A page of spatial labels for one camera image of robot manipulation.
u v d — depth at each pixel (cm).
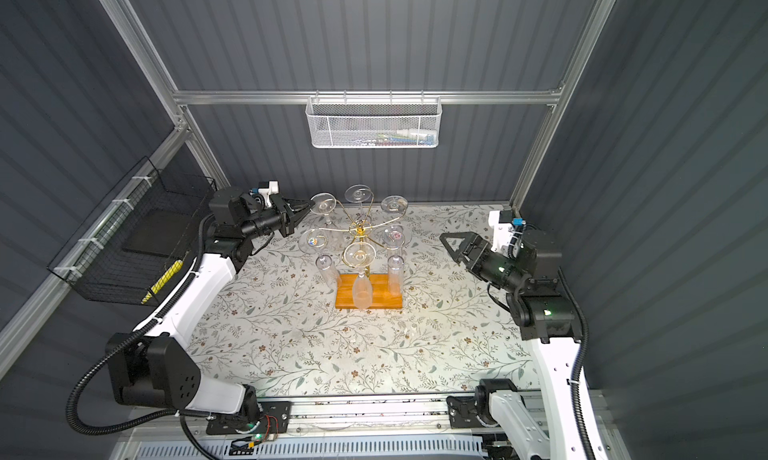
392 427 72
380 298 92
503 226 58
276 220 68
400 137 91
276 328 89
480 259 54
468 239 54
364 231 72
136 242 72
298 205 73
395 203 74
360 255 65
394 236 68
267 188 73
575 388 39
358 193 77
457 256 55
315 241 68
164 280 68
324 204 75
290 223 70
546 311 44
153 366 41
